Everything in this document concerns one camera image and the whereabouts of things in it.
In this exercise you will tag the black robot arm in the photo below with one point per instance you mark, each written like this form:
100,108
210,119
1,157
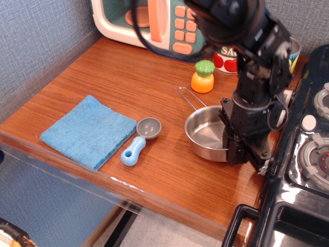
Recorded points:
261,41

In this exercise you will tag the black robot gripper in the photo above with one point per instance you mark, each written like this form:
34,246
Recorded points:
247,128

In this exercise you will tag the white stove knob upper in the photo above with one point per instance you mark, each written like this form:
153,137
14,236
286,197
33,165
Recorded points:
287,95

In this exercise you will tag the stainless steel pan bowl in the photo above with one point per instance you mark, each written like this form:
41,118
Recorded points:
205,130

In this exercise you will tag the teal toy microwave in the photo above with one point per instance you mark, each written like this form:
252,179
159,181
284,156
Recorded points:
168,25

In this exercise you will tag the pineapple slices can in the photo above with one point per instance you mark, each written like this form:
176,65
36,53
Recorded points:
294,55

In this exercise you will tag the white stove knob lower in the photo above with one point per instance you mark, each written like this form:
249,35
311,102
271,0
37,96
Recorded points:
264,168

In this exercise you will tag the tomato sauce can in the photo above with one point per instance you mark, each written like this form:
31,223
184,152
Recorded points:
225,60

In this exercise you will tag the white stove knob middle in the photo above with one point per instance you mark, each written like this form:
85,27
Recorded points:
281,118

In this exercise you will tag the black toy stove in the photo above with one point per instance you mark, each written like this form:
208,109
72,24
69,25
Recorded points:
294,197

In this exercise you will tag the orange toy carrot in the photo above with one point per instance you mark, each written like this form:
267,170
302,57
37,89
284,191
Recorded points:
203,79

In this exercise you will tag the blue grey toy scoop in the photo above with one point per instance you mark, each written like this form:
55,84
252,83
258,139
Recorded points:
147,128

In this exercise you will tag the orange object at corner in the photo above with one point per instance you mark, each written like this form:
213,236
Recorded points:
12,235

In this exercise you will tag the white stove knob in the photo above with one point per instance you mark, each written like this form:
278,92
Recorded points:
281,118
264,168
287,95

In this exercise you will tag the blue folded cloth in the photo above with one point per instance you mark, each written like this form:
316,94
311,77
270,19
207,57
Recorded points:
90,133

